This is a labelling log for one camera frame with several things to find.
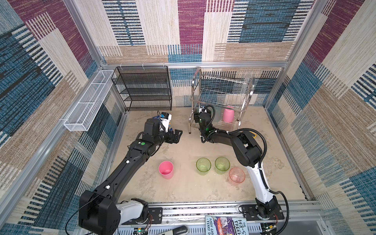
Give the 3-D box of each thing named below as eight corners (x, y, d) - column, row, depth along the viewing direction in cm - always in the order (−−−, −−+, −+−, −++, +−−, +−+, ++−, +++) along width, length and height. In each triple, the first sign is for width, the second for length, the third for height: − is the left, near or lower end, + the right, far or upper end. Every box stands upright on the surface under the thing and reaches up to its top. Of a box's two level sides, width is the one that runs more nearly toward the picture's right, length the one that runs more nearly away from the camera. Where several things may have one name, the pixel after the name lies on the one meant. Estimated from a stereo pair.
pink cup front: (161, 178, 87) (158, 172, 79) (162, 168, 91) (159, 160, 83) (173, 178, 87) (171, 172, 79) (173, 168, 91) (172, 160, 83)
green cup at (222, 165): (213, 176, 88) (216, 170, 80) (212, 163, 93) (214, 156, 85) (228, 176, 88) (231, 170, 80) (226, 163, 93) (229, 156, 85)
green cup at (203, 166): (199, 177, 88) (199, 171, 80) (195, 165, 92) (195, 159, 85) (211, 174, 89) (213, 167, 82) (206, 162, 94) (208, 155, 86)
